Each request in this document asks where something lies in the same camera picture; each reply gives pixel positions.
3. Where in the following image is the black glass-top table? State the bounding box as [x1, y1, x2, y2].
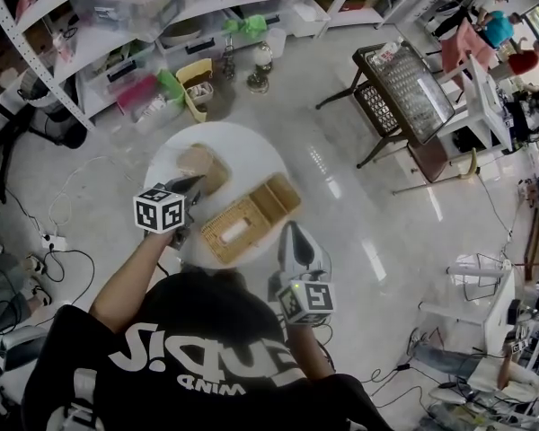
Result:
[315, 41, 457, 170]

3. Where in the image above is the yellow plastic basket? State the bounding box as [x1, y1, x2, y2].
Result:
[175, 58, 215, 123]

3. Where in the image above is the green plastic bag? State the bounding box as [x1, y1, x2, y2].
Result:
[224, 14, 269, 40]

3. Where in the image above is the small black metal stand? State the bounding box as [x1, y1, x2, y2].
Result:
[222, 36, 235, 80]

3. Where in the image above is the white desk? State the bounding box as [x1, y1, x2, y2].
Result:
[439, 54, 516, 152]

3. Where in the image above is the person's right forearm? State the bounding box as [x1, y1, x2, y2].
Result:
[285, 323, 338, 381]

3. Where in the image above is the black trash can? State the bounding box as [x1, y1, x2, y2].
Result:
[17, 67, 89, 150]

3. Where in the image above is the white harness strap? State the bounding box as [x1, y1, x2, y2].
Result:
[47, 368, 98, 431]

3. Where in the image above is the pink draped cloth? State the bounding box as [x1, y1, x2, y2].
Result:
[439, 18, 499, 75]

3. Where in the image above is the brown stool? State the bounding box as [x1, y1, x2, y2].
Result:
[391, 139, 450, 196]

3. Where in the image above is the pink plastic bin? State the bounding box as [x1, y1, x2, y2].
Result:
[116, 74, 185, 134]

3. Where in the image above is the beige box lid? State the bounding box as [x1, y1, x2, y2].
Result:
[176, 145, 216, 183]

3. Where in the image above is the white power strip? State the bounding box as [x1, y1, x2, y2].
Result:
[41, 233, 67, 251]

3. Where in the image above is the round white table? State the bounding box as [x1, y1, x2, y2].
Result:
[142, 121, 293, 268]

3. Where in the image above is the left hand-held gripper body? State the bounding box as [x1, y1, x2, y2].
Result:
[133, 177, 201, 250]

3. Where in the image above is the black wheeled stand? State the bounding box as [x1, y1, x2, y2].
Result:
[0, 90, 55, 204]

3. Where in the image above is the white frame table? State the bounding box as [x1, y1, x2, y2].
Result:
[420, 253, 517, 354]

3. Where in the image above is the person's black printed t-shirt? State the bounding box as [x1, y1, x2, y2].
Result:
[22, 269, 396, 431]

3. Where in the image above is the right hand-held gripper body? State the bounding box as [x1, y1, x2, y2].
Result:
[269, 235, 336, 327]

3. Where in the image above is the woven tissue box cover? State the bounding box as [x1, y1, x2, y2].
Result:
[200, 195, 275, 268]

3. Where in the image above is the glass globe lamp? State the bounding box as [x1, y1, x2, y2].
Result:
[246, 40, 274, 94]

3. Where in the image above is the yellow curved object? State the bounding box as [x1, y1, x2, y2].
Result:
[460, 146, 480, 181]

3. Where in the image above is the clear plastic bottle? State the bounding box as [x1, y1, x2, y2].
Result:
[370, 38, 405, 65]

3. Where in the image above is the grey rounded chair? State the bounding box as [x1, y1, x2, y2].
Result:
[0, 325, 46, 376]

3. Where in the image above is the person's left forearm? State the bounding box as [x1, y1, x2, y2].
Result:
[89, 231, 172, 331]

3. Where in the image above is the clear plastic storage box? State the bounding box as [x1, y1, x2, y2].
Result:
[156, 24, 230, 60]
[269, 0, 331, 38]
[78, 47, 156, 93]
[71, 0, 199, 40]

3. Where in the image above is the brown wooden frame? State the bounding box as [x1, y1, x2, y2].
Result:
[525, 213, 539, 282]

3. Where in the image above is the white metal shelving rack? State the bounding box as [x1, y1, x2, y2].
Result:
[0, 0, 432, 132]

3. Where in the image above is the green plastic basket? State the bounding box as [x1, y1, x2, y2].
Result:
[156, 68, 185, 107]

